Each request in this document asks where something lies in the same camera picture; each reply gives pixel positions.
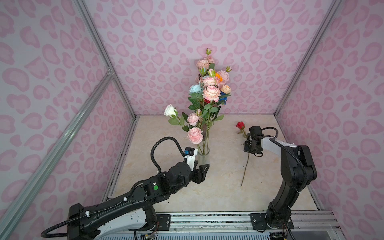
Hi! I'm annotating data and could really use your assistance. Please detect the pink rose bud spray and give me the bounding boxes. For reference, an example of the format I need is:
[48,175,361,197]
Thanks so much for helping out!
[196,49,216,70]

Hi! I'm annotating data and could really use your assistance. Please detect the orange flower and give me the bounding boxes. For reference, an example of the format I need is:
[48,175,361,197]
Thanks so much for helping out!
[215,73,223,84]

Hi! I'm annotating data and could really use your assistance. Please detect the aluminium frame corner post left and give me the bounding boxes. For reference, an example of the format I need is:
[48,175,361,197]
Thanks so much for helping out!
[73,0,137,120]

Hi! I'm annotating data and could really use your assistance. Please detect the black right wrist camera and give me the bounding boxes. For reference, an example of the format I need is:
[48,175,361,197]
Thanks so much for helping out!
[248,126,264,140]

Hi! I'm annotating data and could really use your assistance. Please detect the peach rose stem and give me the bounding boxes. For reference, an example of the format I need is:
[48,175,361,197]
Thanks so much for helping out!
[221,85,232,95]

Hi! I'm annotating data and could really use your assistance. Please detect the pink peony flower spray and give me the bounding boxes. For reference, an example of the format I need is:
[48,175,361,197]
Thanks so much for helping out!
[218,66,232,85]

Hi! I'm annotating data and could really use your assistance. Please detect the large pink rose spray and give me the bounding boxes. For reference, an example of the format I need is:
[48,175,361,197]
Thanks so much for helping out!
[200,69,223,148]

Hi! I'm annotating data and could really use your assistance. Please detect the white rose spray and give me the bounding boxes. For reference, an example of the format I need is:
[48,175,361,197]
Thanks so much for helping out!
[164,105,190,132]

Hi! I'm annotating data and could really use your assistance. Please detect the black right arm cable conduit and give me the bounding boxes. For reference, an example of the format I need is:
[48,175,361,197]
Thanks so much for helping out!
[260,126,308,193]

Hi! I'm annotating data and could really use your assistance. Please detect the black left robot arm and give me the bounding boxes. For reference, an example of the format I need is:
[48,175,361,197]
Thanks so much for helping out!
[67,162,210,240]

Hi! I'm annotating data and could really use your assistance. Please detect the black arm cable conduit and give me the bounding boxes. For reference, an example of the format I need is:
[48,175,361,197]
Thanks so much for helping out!
[40,136,185,239]
[260,126,308,193]

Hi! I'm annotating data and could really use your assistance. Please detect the light blue flower spray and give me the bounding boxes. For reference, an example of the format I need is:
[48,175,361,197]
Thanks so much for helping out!
[188,68,207,111]

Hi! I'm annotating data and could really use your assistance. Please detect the aluminium diagonal frame bar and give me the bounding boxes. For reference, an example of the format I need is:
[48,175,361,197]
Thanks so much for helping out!
[0,70,115,238]

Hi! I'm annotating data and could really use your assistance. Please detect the tall clear ribbed glass vase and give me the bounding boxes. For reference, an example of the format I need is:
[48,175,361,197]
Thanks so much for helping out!
[197,146,210,165]

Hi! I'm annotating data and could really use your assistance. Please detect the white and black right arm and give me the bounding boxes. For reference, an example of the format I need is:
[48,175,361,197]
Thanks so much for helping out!
[244,136,317,230]

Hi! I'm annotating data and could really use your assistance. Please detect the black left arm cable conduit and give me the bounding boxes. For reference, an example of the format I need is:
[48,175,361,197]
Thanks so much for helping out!
[40,136,185,239]

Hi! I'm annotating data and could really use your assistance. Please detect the aluminium frame post right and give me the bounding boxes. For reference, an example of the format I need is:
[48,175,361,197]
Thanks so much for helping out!
[274,0,344,118]

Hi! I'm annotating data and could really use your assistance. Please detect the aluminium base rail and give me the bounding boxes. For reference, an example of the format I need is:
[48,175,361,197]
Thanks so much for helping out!
[98,209,340,240]

